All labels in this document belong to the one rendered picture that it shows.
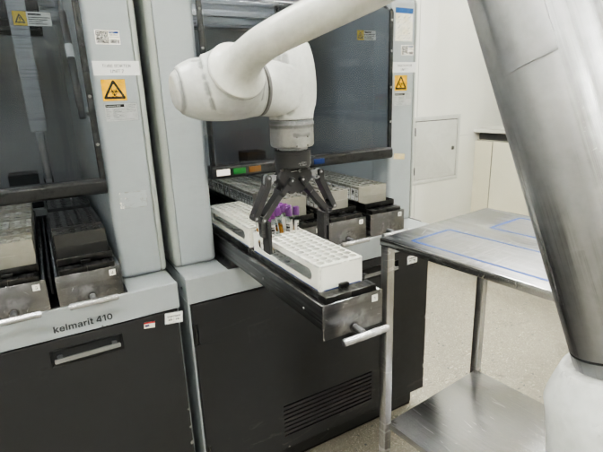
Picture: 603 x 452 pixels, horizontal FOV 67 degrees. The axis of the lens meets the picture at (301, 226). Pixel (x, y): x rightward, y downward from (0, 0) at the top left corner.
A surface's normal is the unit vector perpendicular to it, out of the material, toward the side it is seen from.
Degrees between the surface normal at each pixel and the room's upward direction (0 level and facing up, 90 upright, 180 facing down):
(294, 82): 88
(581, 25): 76
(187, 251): 90
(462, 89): 90
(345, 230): 90
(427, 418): 0
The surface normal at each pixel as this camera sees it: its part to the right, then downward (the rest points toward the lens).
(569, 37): -0.42, 0.07
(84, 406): 0.50, 0.22
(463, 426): -0.04, -0.96
